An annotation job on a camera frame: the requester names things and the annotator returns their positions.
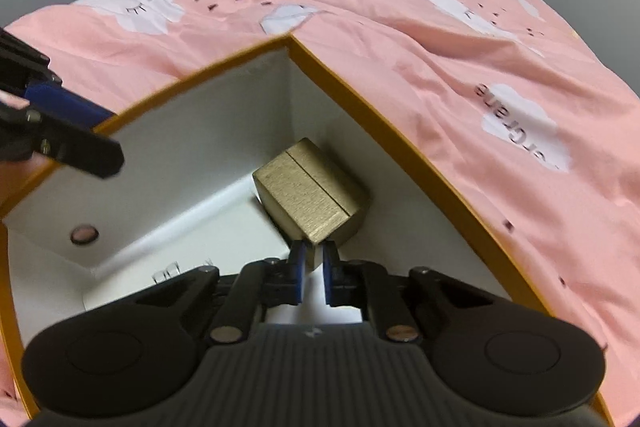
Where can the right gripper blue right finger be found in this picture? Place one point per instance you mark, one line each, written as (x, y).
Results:
(332, 273)

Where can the gold small box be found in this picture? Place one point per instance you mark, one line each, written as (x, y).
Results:
(310, 197)

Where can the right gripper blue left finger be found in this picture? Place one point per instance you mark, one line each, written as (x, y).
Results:
(297, 266)

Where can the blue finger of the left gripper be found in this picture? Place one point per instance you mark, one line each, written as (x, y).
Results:
(77, 147)
(66, 105)

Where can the orange cardboard storage box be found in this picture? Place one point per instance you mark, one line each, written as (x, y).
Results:
(256, 246)

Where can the pink cloud bedsheet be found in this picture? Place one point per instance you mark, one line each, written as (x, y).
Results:
(500, 98)

